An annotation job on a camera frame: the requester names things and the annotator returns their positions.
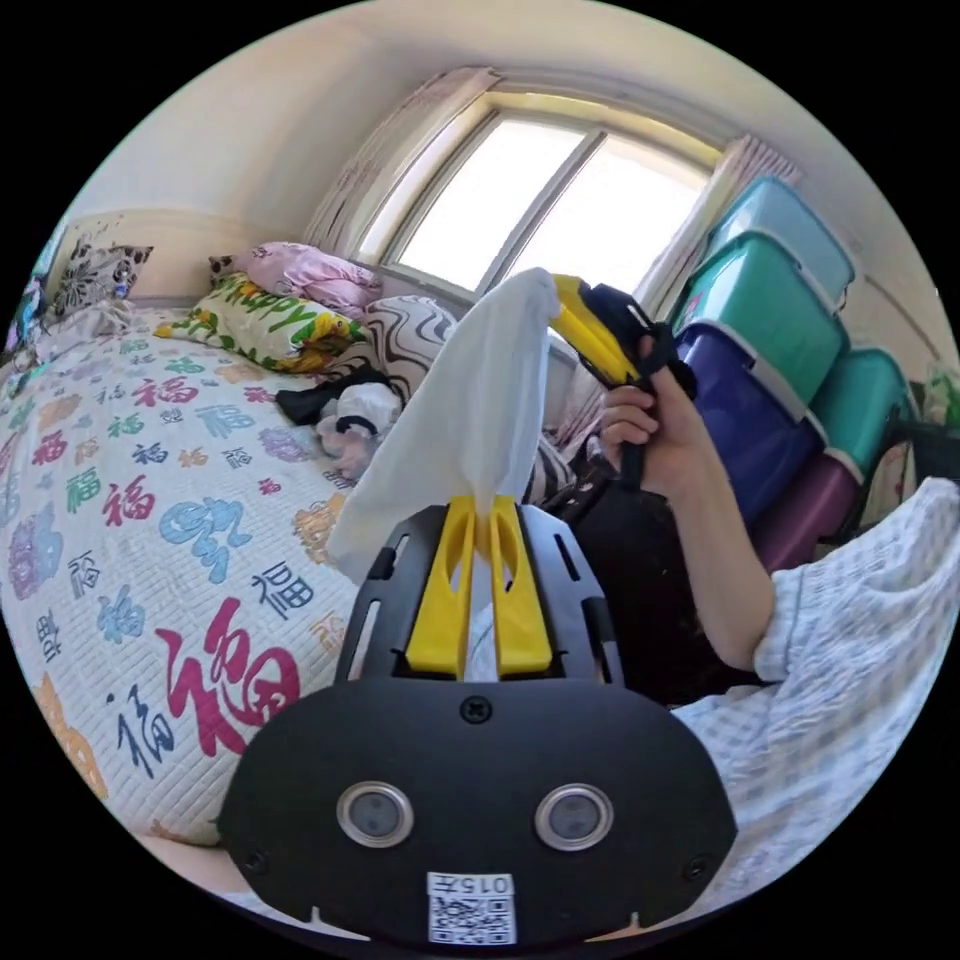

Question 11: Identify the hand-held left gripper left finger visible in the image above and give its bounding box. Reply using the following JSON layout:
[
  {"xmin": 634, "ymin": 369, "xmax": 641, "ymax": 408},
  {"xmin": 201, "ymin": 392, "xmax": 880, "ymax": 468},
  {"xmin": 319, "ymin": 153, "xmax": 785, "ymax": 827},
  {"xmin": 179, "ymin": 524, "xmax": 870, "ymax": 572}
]
[{"xmin": 407, "ymin": 497, "xmax": 479, "ymax": 681}]

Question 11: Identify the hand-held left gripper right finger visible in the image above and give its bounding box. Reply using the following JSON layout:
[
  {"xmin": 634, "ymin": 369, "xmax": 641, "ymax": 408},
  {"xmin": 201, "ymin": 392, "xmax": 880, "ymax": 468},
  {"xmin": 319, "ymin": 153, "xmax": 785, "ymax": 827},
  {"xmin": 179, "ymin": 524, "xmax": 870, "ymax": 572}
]
[{"xmin": 488, "ymin": 497, "xmax": 556, "ymax": 681}]

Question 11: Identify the white t-shirt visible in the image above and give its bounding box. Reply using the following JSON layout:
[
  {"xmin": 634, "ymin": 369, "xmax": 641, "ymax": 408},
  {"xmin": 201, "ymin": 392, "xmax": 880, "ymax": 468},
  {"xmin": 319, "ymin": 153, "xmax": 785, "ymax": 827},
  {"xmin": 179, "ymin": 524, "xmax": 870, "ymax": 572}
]
[{"xmin": 328, "ymin": 267, "xmax": 562, "ymax": 680}]

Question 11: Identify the person's right forearm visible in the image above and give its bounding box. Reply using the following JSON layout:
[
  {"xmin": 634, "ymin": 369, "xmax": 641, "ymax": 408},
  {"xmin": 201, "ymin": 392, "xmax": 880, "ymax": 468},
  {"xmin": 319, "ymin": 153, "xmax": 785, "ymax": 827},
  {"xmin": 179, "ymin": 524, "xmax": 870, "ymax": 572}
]
[{"xmin": 661, "ymin": 479, "xmax": 777, "ymax": 676}]

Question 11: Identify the person's right hand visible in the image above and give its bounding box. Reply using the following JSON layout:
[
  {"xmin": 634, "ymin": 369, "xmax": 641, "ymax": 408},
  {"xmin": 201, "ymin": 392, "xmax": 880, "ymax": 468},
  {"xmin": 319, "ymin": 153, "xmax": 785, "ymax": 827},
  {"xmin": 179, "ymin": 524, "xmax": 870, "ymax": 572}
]
[{"xmin": 602, "ymin": 365, "xmax": 724, "ymax": 514}]

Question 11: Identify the window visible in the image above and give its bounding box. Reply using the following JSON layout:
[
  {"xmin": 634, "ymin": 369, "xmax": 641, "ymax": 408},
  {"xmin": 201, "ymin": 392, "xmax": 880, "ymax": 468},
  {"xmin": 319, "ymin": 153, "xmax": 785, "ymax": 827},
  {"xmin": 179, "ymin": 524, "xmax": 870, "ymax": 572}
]
[{"xmin": 356, "ymin": 88, "xmax": 723, "ymax": 303}]

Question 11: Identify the green storage box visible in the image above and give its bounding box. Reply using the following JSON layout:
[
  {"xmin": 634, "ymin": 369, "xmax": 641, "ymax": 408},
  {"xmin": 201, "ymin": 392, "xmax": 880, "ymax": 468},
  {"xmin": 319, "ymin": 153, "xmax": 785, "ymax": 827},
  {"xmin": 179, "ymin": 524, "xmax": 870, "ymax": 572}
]
[{"xmin": 669, "ymin": 230, "xmax": 853, "ymax": 403}]

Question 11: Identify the pink patterned curtain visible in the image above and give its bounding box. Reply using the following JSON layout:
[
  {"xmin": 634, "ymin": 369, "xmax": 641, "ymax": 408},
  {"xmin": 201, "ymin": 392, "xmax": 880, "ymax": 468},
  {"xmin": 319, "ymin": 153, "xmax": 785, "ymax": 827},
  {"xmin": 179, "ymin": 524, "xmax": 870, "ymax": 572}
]
[
  {"xmin": 302, "ymin": 67, "xmax": 502, "ymax": 265},
  {"xmin": 635, "ymin": 134, "xmax": 801, "ymax": 320}
]

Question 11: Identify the dark blue storage box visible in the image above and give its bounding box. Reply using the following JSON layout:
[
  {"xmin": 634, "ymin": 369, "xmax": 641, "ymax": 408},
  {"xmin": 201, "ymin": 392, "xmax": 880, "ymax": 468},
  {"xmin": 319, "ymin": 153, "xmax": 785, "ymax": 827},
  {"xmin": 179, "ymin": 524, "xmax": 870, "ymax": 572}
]
[{"xmin": 673, "ymin": 322, "xmax": 828, "ymax": 528}]

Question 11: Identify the black and white wavy pillow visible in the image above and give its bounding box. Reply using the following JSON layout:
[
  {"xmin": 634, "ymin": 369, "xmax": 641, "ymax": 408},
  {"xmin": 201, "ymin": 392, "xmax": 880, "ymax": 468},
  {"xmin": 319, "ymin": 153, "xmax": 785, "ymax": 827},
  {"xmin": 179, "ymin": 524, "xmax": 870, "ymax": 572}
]
[{"xmin": 329, "ymin": 296, "xmax": 463, "ymax": 393}]

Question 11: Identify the light blue storage box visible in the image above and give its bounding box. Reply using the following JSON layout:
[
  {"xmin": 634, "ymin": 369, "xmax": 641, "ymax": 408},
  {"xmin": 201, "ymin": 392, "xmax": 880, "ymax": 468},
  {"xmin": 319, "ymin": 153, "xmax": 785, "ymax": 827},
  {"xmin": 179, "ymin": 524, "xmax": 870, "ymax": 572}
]
[{"xmin": 707, "ymin": 176, "xmax": 857, "ymax": 303}]

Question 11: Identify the pile of clothes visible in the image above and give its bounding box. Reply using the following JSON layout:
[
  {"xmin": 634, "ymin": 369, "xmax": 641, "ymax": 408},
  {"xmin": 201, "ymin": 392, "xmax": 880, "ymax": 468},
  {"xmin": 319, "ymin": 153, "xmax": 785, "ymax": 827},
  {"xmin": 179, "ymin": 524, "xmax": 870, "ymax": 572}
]
[{"xmin": 275, "ymin": 365, "xmax": 408, "ymax": 489}]

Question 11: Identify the teal storage box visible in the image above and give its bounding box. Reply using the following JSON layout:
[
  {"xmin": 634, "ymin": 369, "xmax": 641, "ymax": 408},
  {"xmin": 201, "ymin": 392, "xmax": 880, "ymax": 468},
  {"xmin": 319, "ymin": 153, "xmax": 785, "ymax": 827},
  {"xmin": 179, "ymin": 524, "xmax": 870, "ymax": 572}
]
[{"xmin": 808, "ymin": 347, "xmax": 921, "ymax": 483}]

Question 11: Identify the pink satin pillow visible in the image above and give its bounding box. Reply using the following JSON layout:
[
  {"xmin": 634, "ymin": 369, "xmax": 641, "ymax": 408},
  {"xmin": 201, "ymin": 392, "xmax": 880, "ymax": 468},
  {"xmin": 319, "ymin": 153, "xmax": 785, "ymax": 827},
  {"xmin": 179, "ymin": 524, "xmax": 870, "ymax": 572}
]
[{"xmin": 247, "ymin": 241, "xmax": 384, "ymax": 320}]

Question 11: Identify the purple storage box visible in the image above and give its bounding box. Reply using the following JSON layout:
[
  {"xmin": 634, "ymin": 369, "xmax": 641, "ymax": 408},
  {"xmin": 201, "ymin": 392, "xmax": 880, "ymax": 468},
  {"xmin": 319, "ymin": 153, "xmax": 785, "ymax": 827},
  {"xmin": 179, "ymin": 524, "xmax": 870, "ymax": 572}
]
[{"xmin": 749, "ymin": 448, "xmax": 865, "ymax": 575}]

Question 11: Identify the yellow and green printed pillow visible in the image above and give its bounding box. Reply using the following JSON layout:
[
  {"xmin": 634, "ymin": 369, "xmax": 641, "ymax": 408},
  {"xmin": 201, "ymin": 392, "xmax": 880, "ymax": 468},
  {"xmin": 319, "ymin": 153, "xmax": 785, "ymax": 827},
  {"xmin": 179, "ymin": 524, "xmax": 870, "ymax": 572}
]
[{"xmin": 153, "ymin": 271, "xmax": 369, "ymax": 375}]

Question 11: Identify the person's body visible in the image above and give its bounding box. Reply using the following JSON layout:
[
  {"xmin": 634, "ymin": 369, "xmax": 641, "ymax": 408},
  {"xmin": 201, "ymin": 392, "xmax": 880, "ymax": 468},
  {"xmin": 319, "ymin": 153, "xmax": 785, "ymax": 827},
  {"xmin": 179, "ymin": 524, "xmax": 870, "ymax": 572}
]
[{"xmin": 671, "ymin": 476, "xmax": 960, "ymax": 920}]

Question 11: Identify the bed with printed quilt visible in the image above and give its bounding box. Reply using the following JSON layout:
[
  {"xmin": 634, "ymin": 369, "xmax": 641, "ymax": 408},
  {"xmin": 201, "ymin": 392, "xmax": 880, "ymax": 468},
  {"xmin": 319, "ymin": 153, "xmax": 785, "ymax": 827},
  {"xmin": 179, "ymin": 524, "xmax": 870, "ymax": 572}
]
[{"xmin": 0, "ymin": 299, "xmax": 421, "ymax": 850}]

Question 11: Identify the black and white floral cushion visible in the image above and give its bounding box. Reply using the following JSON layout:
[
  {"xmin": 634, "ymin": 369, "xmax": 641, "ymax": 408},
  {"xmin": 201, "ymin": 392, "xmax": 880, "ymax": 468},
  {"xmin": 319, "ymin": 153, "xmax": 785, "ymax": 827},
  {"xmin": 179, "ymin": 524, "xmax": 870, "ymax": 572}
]
[{"xmin": 48, "ymin": 241, "xmax": 155, "ymax": 320}]

